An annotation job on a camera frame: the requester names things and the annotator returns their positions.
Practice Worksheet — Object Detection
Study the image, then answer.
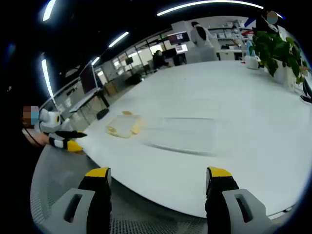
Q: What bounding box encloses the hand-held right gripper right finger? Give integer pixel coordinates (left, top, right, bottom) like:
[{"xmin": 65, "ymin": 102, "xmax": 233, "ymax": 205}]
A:
[{"xmin": 205, "ymin": 166, "xmax": 278, "ymax": 234}]

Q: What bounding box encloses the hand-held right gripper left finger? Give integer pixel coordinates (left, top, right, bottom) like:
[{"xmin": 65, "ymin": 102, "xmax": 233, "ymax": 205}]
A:
[{"xmin": 40, "ymin": 167, "xmax": 113, "ymax": 234}]

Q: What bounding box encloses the clear plastic buckle box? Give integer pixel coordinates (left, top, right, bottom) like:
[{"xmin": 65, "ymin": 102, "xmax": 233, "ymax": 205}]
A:
[{"xmin": 143, "ymin": 117, "xmax": 218, "ymax": 156}]

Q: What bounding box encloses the grey mesh chair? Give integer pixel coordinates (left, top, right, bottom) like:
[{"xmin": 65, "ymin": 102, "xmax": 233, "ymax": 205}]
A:
[{"xmin": 30, "ymin": 145, "xmax": 208, "ymax": 234}]

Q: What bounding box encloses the grey office desk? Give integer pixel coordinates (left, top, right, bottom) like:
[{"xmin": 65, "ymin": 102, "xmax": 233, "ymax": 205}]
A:
[{"xmin": 69, "ymin": 89, "xmax": 110, "ymax": 124}]

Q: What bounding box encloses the black bag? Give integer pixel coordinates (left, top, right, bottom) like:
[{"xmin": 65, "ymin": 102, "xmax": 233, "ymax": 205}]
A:
[{"xmin": 97, "ymin": 108, "xmax": 110, "ymax": 120}]

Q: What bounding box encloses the ceiling light strip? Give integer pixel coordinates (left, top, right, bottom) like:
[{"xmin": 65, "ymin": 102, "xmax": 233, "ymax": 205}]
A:
[
  {"xmin": 108, "ymin": 31, "xmax": 130, "ymax": 48},
  {"xmin": 42, "ymin": 0, "xmax": 57, "ymax": 22},
  {"xmin": 41, "ymin": 58, "xmax": 55, "ymax": 98},
  {"xmin": 156, "ymin": 0, "xmax": 264, "ymax": 17}
]

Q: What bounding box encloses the large dark monitor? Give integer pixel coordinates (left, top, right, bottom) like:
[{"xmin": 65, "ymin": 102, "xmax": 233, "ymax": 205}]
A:
[{"xmin": 79, "ymin": 60, "xmax": 101, "ymax": 95}]

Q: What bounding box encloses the small desk monitor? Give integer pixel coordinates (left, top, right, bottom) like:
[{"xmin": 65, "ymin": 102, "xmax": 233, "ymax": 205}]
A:
[{"xmin": 175, "ymin": 44, "xmax": 189, "ymax": 55}]

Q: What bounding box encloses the white and blue kettle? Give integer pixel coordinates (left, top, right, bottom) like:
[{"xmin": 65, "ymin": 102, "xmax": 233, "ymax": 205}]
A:
[{"xmin": 244, "ymin": 40, "xmax": 261, "ymax": 70}]

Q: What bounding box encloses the green potted plant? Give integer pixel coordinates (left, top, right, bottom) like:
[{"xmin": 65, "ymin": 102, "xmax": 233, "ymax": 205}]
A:
[{"xmin": 252, "ymin": 30, "xmax": 310, "ymax": 85}]

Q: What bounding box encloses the white storage shelving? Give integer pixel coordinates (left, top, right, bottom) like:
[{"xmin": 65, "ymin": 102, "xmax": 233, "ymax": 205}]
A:
[{"xmin": 209, "ymin": 21, "xmax": 254, "ymax": 49}]

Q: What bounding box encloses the wall monitor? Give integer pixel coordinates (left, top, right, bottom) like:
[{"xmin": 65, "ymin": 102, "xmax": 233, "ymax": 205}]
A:
[{"xmin": 167, "ymin": 31, "xmax": 191, "ymax": 46}]

